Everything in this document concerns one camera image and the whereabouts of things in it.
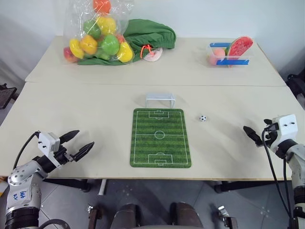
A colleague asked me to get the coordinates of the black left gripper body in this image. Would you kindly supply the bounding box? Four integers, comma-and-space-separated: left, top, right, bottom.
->
54, 142, 80, 167

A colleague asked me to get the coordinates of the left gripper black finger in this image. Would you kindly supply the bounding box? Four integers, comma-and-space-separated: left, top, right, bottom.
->
59, 130, 80, 145
72, 141, 95, 161

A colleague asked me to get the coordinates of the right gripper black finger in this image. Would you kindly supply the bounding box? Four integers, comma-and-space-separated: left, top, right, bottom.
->
243, 125, 264, 147

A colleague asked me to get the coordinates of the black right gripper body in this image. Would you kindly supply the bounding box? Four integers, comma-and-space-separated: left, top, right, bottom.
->
262, 118, 280, 147

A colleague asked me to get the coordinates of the green soccer field mat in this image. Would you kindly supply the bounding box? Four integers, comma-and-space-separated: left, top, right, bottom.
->
129, 108, 192, 169

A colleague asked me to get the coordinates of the black table leg bar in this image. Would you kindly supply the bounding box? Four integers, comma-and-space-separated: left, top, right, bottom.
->
43, 178, 92, 193
213, 180, 294, 194

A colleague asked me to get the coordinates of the black equipment pile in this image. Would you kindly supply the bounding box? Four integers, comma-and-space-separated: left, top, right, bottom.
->
285, 73, 305, 115

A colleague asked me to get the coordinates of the black ribbed stand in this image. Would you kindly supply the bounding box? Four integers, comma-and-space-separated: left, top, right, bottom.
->
0, 83, 18, 110

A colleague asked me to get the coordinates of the clear plastic container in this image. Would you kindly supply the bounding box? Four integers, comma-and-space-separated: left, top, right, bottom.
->
205, 42, 251, 69

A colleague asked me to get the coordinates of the dark rounded shape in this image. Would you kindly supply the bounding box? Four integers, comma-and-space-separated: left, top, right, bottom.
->
113, 203, 142, 229
170, 202, 203, 229

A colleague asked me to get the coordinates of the red toy apple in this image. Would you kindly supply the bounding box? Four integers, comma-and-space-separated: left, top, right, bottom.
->
63, 46, 78, 63

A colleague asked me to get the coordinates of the yellow toy bell pepper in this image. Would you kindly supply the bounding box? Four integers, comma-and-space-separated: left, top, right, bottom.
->
69, 38, 85, 59
96, 16, 118, 35
116, 42, 134, 63

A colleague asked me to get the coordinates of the toy watermelon slice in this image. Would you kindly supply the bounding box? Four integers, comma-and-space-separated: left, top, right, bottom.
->
224, 36, 254, 69

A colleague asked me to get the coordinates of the small white goal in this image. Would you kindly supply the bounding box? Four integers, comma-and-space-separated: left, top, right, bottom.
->
144, 93, 176, 109

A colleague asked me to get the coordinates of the orange toy bell pepper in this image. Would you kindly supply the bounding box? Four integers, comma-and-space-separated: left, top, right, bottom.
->
79, 34, 99, 54

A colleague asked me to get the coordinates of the green toy bell pepper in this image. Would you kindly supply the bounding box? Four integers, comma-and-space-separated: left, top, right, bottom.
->
98, 34, 120, 56
83, 19, 102, 39

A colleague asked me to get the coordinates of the clear plastic bag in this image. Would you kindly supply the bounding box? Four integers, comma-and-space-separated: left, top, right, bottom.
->
62, 0, 137, 65

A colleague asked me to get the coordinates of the green cloth bag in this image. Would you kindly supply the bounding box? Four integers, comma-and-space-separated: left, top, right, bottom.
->
77, 19, 177, 66

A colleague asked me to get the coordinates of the orange toy fruit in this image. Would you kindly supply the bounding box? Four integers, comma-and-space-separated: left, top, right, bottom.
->
92, 0, 112, 14

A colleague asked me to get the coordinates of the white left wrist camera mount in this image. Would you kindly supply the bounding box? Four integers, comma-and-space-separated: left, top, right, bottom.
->
37, 132, 61, 167

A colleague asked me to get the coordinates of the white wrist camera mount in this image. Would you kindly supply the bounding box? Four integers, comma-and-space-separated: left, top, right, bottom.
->
271, 114, 299, 144
37, 132, 61, 167

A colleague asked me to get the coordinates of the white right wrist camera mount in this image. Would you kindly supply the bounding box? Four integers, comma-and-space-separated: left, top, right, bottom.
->
271, 114, 299, 144

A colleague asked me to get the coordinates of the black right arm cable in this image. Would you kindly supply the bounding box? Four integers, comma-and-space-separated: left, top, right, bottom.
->
261, 128, 294, 219

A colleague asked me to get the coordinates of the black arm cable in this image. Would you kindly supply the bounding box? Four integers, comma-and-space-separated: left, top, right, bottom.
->
261, 128, 294, 219
13, 131, 40, 170

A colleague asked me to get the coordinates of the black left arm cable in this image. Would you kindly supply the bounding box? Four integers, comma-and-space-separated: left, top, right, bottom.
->
13, 131, 40, 170

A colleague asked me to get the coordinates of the white table leg post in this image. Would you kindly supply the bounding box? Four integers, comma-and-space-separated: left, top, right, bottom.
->
98, 179, 107, 197

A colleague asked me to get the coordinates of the metal bracket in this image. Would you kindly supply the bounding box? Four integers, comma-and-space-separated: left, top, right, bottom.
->
86, 204, 103, 229
217, 206, 239, 229

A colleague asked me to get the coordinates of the orange drawstring cord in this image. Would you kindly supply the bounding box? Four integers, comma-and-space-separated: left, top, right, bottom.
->
140, 44, 153, 59

